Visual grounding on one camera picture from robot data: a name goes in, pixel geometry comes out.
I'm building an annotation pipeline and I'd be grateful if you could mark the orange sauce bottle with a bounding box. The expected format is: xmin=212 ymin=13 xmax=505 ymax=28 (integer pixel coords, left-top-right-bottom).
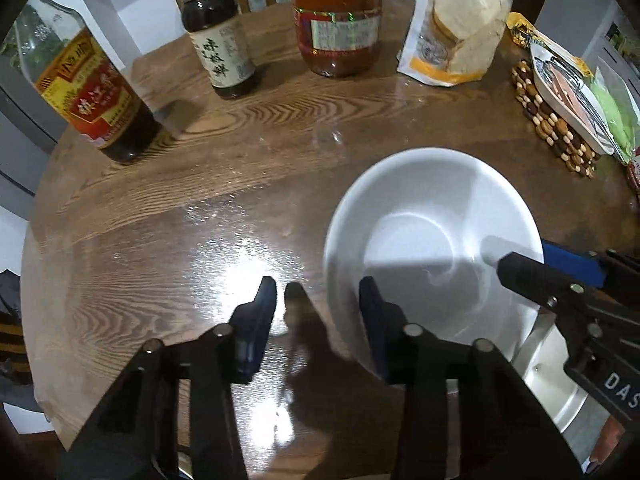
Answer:
xmin=291 ymin=0 xmax=383 ymax=78

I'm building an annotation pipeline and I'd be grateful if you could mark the vinegar bottle yellow cap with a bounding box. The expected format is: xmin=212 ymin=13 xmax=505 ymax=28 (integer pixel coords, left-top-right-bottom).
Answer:
xmin=2 ymin=0 xmax=163 ymax=165

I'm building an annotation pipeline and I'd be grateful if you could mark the wooden slatted chair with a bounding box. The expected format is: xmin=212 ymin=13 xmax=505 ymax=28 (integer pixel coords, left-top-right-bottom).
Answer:
xmin=0 ymin=310 xmax=37 ymax=403

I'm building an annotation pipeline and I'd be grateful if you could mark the large white bowl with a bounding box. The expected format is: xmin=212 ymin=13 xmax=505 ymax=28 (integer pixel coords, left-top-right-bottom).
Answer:
xmin=322 ymin=147 xmax=546 ymax=396

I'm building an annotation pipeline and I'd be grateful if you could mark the medium white bowl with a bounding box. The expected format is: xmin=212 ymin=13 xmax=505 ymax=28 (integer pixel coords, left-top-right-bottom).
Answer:
xmin=509 ymin=310 xmax=592 ymax=433

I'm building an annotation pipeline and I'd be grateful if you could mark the small dark soy sauce bottle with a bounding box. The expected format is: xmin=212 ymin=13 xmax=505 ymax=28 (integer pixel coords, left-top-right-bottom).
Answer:
xmin=167 ymin=0 xmax=258 ymax=101

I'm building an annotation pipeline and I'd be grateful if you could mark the green bag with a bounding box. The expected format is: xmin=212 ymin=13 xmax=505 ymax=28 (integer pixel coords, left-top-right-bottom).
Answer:
xmin=590 ymin=55 xmax=640 ymax=166

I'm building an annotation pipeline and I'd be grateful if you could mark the wooden bead trivet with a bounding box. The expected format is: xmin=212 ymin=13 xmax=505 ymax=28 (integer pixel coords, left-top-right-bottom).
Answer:
xmin=510 ymin=57 xmax=601 ymax=181

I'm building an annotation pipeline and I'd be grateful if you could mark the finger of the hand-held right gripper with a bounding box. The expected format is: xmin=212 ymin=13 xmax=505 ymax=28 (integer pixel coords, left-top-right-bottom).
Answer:
xmin=496 ymin=251 xmax=640 ymax=332
xmin=541 ymin=241 xmax=640 ymax=292

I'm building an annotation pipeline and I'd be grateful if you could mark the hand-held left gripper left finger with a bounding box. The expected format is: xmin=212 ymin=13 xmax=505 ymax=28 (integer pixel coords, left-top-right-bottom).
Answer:
xmin=65 ymin=276 xmax=278 ymax=480

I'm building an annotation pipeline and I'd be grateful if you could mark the white flour bag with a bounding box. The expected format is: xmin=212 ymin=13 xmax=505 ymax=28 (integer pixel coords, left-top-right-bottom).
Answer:
xmin=396 ymin=0 xmax=523 ymax=88

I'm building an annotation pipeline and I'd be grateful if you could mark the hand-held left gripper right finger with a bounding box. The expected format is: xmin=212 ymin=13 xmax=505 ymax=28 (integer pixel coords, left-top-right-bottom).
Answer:
xmin=357 ymin=276 xmax=586 ymax=480

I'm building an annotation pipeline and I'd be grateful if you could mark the white snack packet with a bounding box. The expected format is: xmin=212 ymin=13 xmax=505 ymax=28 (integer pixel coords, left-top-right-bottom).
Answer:
xmin=529 ymin=40 xmax=616 ymax=156

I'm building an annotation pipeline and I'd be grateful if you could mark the yellow packet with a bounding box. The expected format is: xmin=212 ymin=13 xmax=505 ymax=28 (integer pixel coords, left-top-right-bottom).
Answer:
xmin=506 ymin=11 xmax=593 ymax=78

